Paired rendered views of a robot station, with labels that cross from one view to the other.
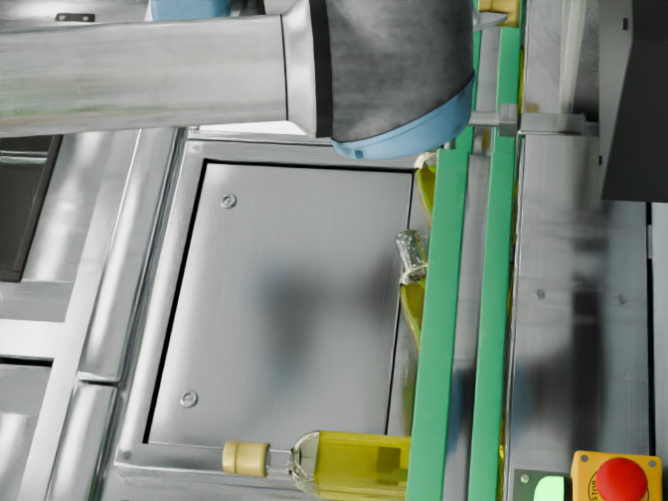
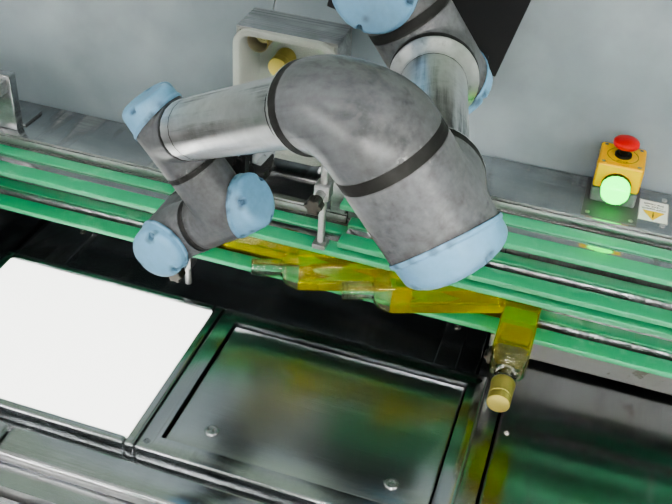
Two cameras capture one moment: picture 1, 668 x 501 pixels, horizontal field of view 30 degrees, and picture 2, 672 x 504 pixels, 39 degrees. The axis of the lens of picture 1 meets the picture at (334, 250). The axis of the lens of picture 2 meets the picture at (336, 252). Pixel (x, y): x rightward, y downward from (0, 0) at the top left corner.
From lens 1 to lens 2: 1.35 m
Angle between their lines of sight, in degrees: 59
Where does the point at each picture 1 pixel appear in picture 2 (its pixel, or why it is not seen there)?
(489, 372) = (510, 218)
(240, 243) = (256, 430)
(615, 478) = (627, 140)
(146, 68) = (456, 92)
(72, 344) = not seen: outside the picture
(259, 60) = (454, 65)
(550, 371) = (520, 191)
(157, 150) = (131, 471)
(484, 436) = (552, 228)
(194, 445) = (432, 486)
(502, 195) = not seen: hidden behind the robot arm
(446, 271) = not seen: hidden behind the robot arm
